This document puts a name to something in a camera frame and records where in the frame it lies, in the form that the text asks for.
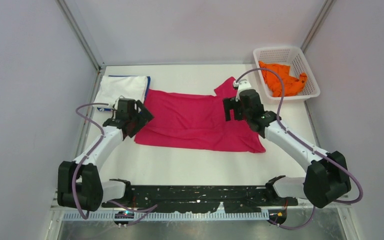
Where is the orange t shirt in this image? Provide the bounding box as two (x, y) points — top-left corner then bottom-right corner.
(258, 61), (308, 98)

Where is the folded white t shirt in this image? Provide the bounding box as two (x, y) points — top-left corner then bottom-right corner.
(92, 75), (149, 110)

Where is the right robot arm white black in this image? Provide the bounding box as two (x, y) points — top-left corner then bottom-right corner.
(222, 89), (352, 209)

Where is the white plastic basket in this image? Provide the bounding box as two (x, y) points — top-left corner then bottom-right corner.
(253, 46), (321, 102)

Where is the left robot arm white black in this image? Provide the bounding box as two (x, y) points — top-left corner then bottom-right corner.
(56, 98), (154, 214)

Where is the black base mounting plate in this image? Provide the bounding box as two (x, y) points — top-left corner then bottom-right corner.
(115, 185), (298, 214)

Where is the pink t shirt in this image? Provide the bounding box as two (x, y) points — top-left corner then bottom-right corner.
(134, 77), (266, 154)

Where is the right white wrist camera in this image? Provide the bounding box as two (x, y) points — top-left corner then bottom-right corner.
(232, 79), (252, 102)

